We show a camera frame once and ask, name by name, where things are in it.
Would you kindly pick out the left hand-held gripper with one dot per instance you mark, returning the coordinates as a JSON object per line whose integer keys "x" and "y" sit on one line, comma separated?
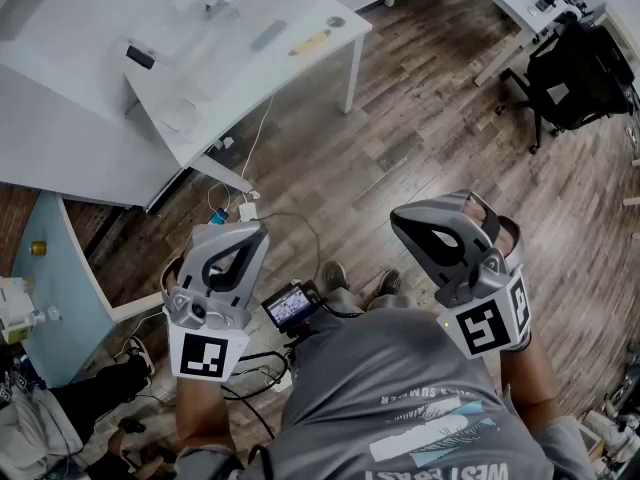
{"x": 205, "y": 348}

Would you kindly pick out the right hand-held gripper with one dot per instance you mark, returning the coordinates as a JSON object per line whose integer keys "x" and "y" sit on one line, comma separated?
{"x": 485, "y": 325}

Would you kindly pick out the yellow marker pen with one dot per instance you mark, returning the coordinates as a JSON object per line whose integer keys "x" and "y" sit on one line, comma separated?
{"x": 310, "y": 43}

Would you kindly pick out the person's right forearm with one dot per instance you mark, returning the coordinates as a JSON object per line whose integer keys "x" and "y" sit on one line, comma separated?
{"x": 530, "y": 383}

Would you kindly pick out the person's left forearm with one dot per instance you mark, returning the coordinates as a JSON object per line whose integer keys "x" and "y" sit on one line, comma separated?
{"x": 200, "y": 408}

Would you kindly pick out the person's right hand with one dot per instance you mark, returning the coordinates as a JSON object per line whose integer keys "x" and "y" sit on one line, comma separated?
{"x": 510, "y": 240}

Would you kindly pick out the smartphone with lit screen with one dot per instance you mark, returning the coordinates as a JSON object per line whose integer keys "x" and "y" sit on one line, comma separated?
{"x": 219, "y": 217}

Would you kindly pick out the white power strip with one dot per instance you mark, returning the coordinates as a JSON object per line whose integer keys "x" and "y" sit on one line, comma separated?
{"x": 282, "y": 384}
{"x": 248, "y": 212}

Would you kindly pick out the person's right shoe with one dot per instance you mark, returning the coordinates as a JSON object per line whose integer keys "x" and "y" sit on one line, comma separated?
{"x": 389, "y": 283}

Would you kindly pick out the person's shoe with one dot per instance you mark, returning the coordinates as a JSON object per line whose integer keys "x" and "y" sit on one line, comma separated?
{"x": 389, "y": 283}
{"x": 140, "y": 355}
{"x": 335, "y": 275}

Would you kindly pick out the small black monitor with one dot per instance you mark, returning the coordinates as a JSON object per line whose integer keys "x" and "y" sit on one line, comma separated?
{"x": 287, "y": 308}

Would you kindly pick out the person's left shoe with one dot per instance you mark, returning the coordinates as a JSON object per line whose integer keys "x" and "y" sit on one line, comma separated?
{"x": 335, "y": 275}

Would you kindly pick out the person's grey trousers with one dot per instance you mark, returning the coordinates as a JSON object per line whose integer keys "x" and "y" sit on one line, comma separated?
{"x": 345, "y": 300}

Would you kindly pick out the person's grey printed shirt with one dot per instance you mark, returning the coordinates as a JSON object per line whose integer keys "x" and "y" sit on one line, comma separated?
{"x": 375, "y": 368}

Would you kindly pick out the clear shallow tray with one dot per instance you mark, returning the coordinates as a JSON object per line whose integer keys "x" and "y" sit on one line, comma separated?
{"x": 180, "y": 118}

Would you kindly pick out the light blue table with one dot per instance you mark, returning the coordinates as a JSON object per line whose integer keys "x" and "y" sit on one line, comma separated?
{"x": 55, "y": 278}

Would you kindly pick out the small clear bottle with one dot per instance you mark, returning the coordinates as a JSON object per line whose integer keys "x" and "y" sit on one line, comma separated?
{"x": 53, "y": 313}

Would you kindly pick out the small yellow jar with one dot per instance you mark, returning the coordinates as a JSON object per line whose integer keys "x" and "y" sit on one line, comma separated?
{"x": 37, "y": 248}

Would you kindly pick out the white box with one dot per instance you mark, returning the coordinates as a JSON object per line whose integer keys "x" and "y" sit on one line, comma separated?
{"x": 15, "y": 313}

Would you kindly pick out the black office chair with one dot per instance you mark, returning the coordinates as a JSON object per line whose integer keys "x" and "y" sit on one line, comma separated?
{"x": 580, "y": 83}

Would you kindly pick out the small black box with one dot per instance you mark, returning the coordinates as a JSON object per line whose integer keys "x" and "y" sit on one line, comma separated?
{"x": 139, "y": 55}

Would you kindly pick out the grey round desk grommet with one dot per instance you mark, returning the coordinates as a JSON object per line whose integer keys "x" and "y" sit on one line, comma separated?
{"x": 336, "y": 21}

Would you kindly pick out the grey flat case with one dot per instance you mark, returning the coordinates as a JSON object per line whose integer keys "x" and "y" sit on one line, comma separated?
{"x": 267, "y": 35}

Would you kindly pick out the large white desk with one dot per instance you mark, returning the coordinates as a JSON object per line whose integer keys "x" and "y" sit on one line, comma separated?
{"x": 300, "y": 8}

